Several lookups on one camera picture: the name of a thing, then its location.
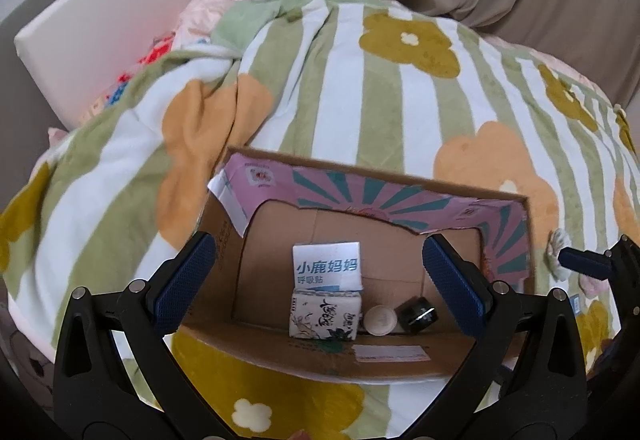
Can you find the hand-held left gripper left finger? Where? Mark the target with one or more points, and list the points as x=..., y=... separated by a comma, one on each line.
x=185, y=282

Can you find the cardboard box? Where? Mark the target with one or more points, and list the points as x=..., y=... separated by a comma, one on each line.
x=280, y=240

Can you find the blue and white carton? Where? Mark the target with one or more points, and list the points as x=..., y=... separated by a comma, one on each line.
x=325, y=265

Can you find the pink soft item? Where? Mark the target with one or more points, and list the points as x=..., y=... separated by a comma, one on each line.
x=594, y=286

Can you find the striped flower blanket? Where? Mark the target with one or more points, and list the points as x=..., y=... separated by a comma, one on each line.
x=350, y=85

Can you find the white round cap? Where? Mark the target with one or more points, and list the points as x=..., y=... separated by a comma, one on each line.
x=380, y=320

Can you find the red and blue patterned cloth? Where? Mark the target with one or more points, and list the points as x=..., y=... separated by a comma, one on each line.
x=150, y=55

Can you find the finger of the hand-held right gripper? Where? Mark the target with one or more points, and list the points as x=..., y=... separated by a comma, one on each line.
x=582, y=262

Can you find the grey cartoon bed sheet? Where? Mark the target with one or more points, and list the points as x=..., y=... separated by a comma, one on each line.
x=20, y=355

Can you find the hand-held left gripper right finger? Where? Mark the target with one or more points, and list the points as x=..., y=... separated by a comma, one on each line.
x=452, y=282

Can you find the small black round jar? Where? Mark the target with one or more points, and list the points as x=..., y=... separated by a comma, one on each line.
x=415, y=315

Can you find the small light blue packet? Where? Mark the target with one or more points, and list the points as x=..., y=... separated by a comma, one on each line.
x=576, y=304

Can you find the ink-print tissue packet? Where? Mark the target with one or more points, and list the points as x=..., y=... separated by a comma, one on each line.
x=325, y=315

